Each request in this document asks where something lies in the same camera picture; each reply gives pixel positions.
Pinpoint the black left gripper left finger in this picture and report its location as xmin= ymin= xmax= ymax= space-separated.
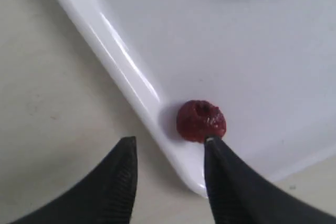
xmin=15 ymin=136 xmax=138 ymax=223

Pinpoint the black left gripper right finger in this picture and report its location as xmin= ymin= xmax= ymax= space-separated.
xmin=204 ymin=136 xmax=335 ymax=223

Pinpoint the white plastic tray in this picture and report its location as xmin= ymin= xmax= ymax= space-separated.
xmin=58 ymin=0 xmax=335 ymax=196

